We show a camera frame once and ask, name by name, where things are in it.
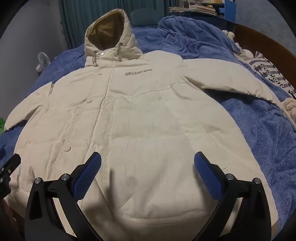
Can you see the cream hooded jacket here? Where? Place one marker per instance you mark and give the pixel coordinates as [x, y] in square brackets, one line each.
[148, 120]

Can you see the plain blue fleece blanket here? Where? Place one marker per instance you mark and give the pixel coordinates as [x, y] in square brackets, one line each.
[189, 34]

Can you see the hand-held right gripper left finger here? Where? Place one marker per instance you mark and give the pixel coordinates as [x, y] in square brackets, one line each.
[89, 173]

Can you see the blue shelf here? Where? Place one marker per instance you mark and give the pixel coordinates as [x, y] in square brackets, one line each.
[229, 11]

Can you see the teal chair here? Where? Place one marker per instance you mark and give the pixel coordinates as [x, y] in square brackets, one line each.
[141, 19]

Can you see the striped printed cloth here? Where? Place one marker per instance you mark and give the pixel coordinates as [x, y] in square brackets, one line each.
[272, 74]

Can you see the white fan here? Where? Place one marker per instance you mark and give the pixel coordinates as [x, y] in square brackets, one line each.
[43, 60]

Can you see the green thing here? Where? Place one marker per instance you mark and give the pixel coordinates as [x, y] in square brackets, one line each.
[1, 125]

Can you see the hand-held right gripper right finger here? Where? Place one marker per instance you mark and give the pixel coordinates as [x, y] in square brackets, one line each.
[205, 173]

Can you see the mottled blue blanket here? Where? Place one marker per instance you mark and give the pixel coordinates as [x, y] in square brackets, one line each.
[254, 129]

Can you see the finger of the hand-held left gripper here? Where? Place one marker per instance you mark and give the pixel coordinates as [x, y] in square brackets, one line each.
[11, 163]

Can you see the brown wooden headboard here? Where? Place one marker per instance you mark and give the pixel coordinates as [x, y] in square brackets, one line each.
[261, 41]

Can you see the white fluffy cloth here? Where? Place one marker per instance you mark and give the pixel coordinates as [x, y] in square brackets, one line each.
[245, 54]

